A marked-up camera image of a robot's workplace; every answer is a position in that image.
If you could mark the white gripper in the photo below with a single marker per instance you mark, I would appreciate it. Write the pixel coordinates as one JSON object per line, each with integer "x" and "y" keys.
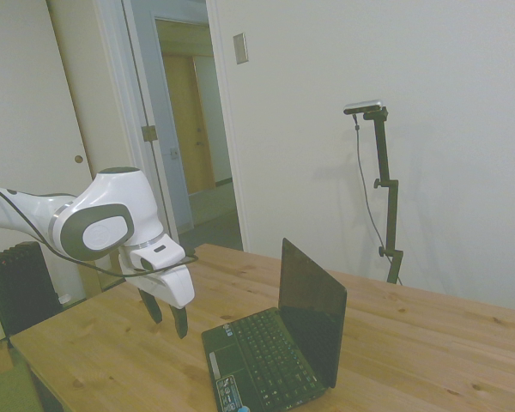
{"x": 176, "y": 287}

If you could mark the black laptop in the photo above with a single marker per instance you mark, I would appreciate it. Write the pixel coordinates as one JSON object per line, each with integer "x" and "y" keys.
{"x": 309, "y": 300}

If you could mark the small white floor object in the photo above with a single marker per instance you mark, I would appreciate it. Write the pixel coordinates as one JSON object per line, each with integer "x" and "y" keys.
{"x": 64, "y": 298}

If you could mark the black radiator heater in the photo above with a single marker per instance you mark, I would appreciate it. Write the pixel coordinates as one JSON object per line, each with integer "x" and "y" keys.
{"x": 21, "y": 287}

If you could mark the brass door hinge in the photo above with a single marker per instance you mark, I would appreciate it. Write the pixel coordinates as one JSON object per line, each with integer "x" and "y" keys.
{"x": 149, "y": 133}

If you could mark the grey-blue open door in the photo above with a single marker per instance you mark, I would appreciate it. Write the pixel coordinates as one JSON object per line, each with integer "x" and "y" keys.
{"x": 161, "y": 107}

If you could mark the cream door with knob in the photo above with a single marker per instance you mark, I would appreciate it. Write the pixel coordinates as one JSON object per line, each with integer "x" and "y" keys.
{"x": 26, "y": 107}

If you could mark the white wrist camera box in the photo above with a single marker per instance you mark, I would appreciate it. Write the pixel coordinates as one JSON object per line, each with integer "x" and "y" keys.
{"x": 159, "y": 255}

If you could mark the black camera stand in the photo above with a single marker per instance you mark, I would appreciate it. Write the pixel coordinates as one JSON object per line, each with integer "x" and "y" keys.
{"x": 392, "y": 214}

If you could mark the white wall switch plate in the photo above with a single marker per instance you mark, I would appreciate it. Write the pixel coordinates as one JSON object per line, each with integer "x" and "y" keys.
{"x": 240, "y": 48}

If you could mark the grey camera on stand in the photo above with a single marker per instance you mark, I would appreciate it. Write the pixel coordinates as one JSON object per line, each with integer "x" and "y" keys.
{"x": 364, "y": 107}

